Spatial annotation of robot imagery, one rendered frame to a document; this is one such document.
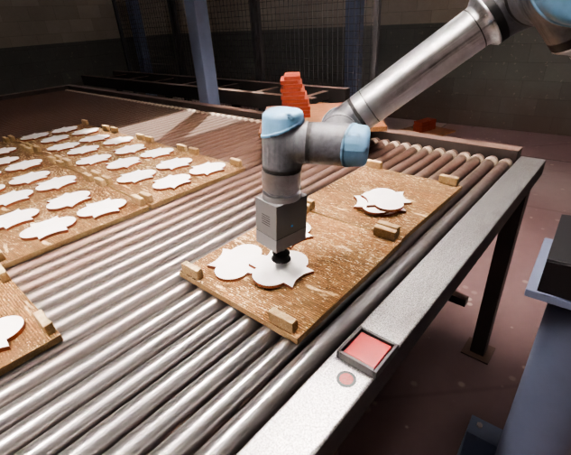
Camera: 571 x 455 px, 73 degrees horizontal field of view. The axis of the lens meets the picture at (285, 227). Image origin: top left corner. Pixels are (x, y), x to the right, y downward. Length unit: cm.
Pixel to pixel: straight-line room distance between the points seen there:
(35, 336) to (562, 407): 123
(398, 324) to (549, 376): 55
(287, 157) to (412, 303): 38
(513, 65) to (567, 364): 480
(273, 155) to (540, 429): 104
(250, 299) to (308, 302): 12
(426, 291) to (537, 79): 495
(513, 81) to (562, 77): 49
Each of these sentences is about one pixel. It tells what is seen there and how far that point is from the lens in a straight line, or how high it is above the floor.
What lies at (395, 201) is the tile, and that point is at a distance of 112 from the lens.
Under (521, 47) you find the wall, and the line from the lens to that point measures 567.
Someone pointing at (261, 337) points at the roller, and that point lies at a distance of 74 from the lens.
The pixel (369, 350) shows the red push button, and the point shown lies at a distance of 70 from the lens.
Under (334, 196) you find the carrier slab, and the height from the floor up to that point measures 94.
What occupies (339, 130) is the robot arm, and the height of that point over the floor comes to 126.
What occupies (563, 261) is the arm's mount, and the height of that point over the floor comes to 96.
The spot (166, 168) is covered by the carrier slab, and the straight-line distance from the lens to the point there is 157.
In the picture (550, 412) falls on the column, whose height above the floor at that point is 49.
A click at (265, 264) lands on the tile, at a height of 95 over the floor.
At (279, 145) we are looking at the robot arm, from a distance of 68.
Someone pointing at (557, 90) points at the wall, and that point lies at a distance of 568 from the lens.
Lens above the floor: 143
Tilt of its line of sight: 29 degrees down
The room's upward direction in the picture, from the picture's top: 4 degrees counter-clockwise
